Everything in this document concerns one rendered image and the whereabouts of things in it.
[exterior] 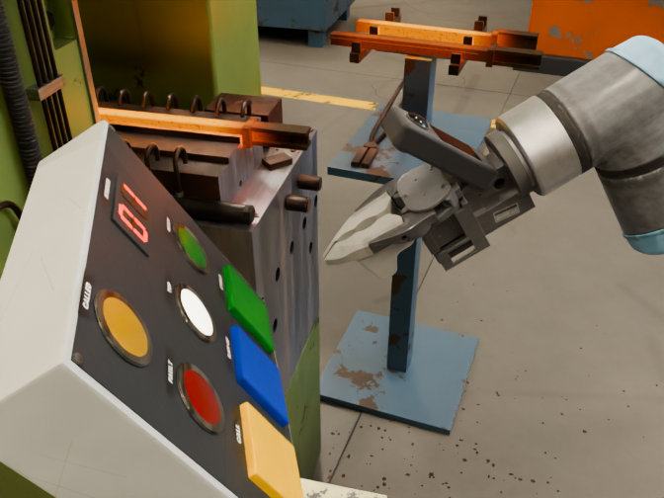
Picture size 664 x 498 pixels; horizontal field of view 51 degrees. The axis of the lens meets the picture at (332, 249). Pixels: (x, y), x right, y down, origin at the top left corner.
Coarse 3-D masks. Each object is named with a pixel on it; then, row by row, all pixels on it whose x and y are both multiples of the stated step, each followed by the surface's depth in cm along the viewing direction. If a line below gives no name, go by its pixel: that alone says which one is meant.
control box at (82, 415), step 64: (64, 192) 57; (64, 256) 48; (128, 256) 53; (0, 320) 46; (64, 320) 41; (0, 384) 40; (64, 384) 39; (128, 384) 43; (0, 448) 40; (64, 448) 41; (128, 448) 42; (192, 448) 46
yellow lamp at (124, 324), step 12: (108, 300) 46; (120, 300) 47; (108, 312) 45; (120, 312) 46; (132, 312) 48; (108, 324) 44; (120, 324) 45; (132, 324) 47; (120, 336) 44; (132, 336) 46; (144, 336) 48; (132, 348) 45; (144, 348) 47
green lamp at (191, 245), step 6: (180, 228) 67; (180, 234) 66; (186, 234) 67; (186, 240) 66; (192, 240) 68; (186, 246) 65; (192, 246) 67; (198, 246) 68; (192, 252) 66; (198, 252) 67; (192, 258) 65; (198, 258) 66; (204, 258) 68; (198, 264) 66; (204, 264) 67
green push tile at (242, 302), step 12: (228, 276) 72; (228, 288) 70; (240, 288) 72; (228, 300) 68; (240, 300) 70; (252, 300) 74; (240, 312) 68; (252, 312) 71; (264, 312) 75; (252, 324) 69; (264, 324) 73; (264, 336) 71; (264, 348) 71
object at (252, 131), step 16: (112, 112) 116; (128, 112) 116; (144, 112) 116; (192, 128) 112; (208, 128) 111; (224, 128) 111; (240, 128) 110; (256, 128) 109; (272, 128) 109; (288, 128) 109; (304, 128) 109; (256, 144) 111; (272, 144) 110; (288, 144) 110; (304, 144) 110
